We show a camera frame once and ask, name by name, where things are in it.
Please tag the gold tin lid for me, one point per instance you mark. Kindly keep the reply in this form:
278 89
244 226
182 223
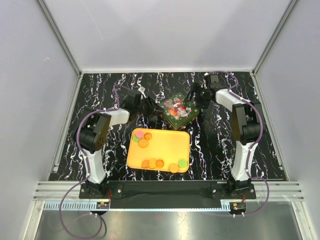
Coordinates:
175 106

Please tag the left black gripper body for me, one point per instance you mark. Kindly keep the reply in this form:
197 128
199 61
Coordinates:
146 107

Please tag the orange swirl cookie top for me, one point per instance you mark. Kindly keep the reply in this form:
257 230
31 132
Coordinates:
148 136

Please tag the green gold cookie tin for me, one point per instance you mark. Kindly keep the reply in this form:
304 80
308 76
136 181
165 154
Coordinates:
177 122

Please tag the aluminium frame post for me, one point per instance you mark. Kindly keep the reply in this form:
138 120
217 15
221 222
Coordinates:
276 33
58 35

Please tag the left aluminium frame post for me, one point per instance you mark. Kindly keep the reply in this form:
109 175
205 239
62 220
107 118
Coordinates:
58 35

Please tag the orange swirl cookie bottom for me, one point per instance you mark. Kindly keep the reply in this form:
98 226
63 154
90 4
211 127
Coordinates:
159 163

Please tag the round tan biscuit bottom right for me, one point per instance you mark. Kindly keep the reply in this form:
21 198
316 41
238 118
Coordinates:
174 168

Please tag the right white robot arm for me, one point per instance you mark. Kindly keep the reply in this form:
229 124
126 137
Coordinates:
247 125

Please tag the orange swirl cookie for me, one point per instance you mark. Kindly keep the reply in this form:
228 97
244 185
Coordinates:
159 163
148 136

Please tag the right aluminium frame post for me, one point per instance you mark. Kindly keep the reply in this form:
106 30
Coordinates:
276 33

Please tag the yellow serving tray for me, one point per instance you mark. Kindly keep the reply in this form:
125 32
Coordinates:
167 145

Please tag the round tan biscuit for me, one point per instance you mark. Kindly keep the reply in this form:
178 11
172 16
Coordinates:
174 168
143 143
152 163

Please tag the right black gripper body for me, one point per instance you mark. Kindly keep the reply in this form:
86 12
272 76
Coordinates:
201 98

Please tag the round tan biscuit top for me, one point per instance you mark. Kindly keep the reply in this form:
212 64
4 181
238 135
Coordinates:
143 143

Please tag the green sandwich cookie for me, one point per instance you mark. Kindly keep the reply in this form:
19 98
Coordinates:
182 163
136 139

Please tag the green sandwich cookie bottom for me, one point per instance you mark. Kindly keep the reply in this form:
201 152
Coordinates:
182 163

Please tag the green sandwich cookie top left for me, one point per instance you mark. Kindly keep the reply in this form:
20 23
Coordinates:
136 139

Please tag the pink sandwich cookie top left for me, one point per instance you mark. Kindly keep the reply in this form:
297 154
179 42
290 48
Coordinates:
139 134

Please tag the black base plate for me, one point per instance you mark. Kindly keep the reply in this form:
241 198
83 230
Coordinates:
186 192

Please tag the orange shell cookie bottom left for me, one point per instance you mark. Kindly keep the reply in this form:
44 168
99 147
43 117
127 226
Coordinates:
145 164

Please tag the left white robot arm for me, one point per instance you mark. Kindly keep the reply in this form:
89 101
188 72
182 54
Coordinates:
91 132

